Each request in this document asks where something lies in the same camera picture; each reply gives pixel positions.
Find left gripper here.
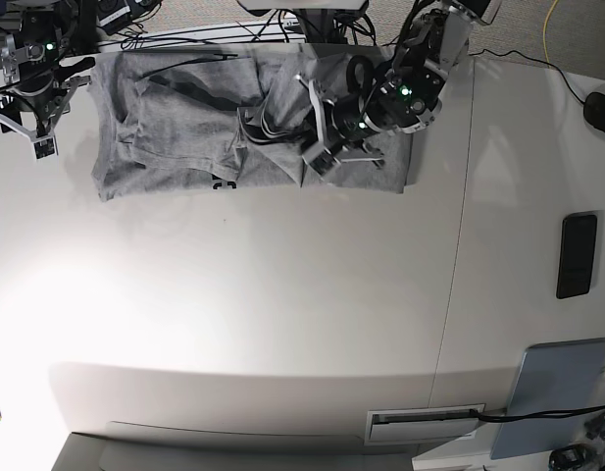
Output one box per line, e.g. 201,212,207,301
294,74,385,169

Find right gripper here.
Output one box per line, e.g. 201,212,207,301
0,76,91,142

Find grey T-shirt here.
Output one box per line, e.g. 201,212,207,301
89,47,411,201

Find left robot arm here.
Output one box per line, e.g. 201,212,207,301
297,1,500,176

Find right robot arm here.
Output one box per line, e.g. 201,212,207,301
0,1,99,159

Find black white device box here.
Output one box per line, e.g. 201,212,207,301
97,0,131,35

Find white monitor base stand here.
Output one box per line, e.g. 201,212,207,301
237,0,366,11

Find black computer mouse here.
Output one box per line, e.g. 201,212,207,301
582,91,605,133

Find black smartphone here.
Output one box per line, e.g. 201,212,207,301
556,213,598,299

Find blue-grey tablet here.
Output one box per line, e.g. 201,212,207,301
490,338,605,460

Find black electronic gadget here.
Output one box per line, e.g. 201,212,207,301
548,445,592,471

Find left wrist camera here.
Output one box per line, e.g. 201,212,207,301
302,145,342,182

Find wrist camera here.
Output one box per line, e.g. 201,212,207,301
302,145,342,182
32,135,58,160

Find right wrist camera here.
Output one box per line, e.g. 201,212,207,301
32,135,58,160

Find yellow cable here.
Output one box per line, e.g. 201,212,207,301
542,0,561,65

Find black cable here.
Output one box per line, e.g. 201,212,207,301
468,402,605,424

